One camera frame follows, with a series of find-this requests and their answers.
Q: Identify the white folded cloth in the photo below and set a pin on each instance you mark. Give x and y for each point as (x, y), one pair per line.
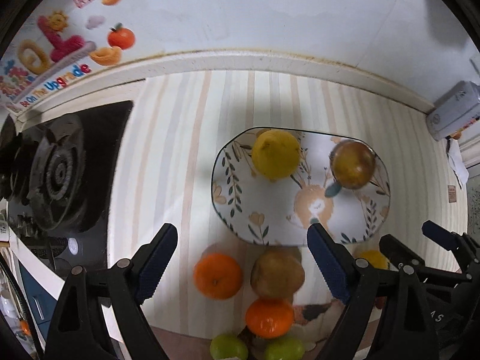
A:
(456, 162)

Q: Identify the grey gas canister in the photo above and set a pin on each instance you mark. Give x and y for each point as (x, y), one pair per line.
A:
(456, 110)

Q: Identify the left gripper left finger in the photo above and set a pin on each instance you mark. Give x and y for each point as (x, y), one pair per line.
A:
(78, 329)

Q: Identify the brown kiwi fruit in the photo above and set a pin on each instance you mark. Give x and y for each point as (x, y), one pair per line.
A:
(277, 274)

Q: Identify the black gas stove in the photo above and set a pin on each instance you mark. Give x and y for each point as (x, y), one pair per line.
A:
(57, 180)

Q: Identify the yellow lemon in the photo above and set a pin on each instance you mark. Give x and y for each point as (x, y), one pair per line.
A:
(276, 154)
(375, 258)

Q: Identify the yellow lemon front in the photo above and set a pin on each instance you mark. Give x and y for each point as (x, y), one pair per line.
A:
(375, 258)

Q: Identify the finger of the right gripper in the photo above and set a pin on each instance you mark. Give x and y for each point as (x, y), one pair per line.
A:
(403, 258)
(464, 248)

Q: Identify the orange tangerine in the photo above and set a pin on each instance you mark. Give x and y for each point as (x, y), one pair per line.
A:
(218, 276)
(269, 318)

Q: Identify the floral ceramic plate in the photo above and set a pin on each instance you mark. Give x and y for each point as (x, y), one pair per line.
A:
(278, 213)

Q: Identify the brown passion fruit back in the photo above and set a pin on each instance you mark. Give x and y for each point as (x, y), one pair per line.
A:
(352, 164)

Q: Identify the yellow lemon back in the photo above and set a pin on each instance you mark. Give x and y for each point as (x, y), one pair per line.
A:
(276, 154)

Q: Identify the colourful wall sticker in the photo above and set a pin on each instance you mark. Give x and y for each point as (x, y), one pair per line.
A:
(57, 43)

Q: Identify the striped cat table mat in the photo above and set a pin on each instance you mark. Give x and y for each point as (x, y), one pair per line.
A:
(178, 125)

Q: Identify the green apple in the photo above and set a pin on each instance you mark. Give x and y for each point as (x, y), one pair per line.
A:
(228, 346)
(284, 348)

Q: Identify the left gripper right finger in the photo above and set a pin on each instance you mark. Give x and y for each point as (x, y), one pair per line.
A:
(357, 284)

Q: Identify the small brown card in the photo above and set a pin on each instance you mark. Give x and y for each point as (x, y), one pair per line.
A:
(452, 196)

